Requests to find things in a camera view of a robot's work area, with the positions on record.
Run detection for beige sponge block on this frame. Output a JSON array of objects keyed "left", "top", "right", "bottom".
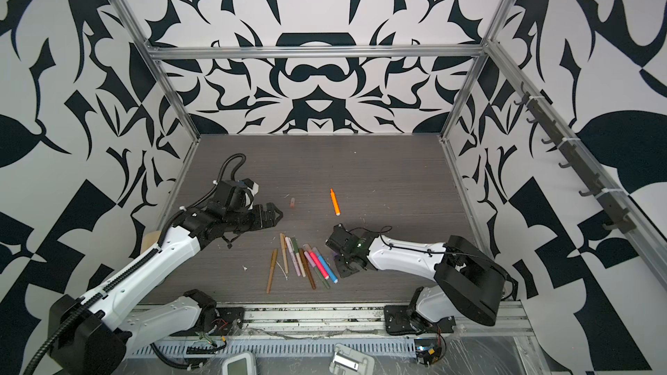
[{"left": 140, "top": 230, "right": 161, "bottom": 253}]

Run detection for green marker pen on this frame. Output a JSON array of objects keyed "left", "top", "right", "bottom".
[{"left": 291, "top": 238, "right": 330, "bottom": 290}]

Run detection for light pink marker pen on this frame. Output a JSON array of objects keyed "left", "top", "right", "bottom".
[{"left": 285, "top": 237, "right": 302, "bottom": 277}]

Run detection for orange marker pen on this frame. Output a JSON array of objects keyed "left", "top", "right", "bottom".
[{"left": 329, "top": 189, "right": 341, "bottom": 216}]

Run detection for small electronics board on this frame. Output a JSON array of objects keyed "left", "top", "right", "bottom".
[{"left": 414, "top": 336, "right": 446, "bottom": 366}]

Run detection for silver metal bracket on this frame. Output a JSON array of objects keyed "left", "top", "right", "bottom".
[{"left": 329, "top": 344, "right": 375, "bottom": 375}]

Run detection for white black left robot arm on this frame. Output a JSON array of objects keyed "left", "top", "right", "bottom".
[{"left": 24, "top": 153, "right": 283, "bottom": 374}]

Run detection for white handheld device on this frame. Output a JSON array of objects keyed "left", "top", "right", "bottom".
[{"left": 222, "top": 352, "right": 257, "bottom": 375}]

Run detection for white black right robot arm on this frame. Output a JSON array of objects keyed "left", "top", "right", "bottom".
[{"left": 326, "top": 224, "right": 514, "bottom": 336}]

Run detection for brown marker pen far left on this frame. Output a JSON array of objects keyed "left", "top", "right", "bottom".
[{"left": 266, "top": 248, "right": 278, "bottom": 294}]

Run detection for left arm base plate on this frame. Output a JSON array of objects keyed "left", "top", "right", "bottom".
[{"left": 198, "top": 307, "right": 245, "bottom": 336}]

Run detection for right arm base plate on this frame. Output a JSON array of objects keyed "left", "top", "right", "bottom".
[{"left": 383, "top": 306, "right": 456, "bottom": 336}]

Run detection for blue marker pen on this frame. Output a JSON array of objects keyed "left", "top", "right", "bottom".
[{"left": 313, "top": 248, "right": 339, "bottom": 284}]

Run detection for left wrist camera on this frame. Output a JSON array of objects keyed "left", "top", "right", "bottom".
[{"left": 240, "top": 178, "right": 260, "bottom": 201}]

